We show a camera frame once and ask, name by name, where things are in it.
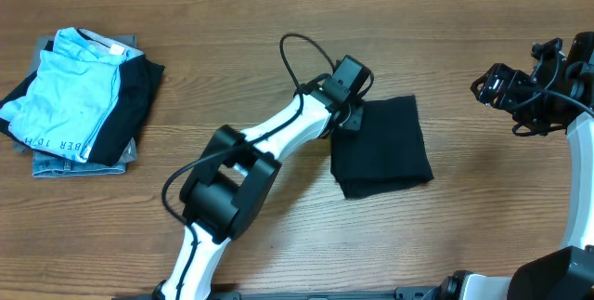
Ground black t-shirt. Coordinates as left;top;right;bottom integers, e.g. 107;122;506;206
330;95;433;199

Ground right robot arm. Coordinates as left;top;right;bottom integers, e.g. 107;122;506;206
425;32;593;300

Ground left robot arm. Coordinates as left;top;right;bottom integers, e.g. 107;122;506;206
150;56;373;299

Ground light blue folded t-shirt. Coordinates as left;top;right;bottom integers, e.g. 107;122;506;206
1;27;144;163

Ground folded blue jeans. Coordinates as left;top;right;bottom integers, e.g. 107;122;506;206
32;151;127;178

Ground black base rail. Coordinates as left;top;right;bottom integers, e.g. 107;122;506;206
110;284;442;300

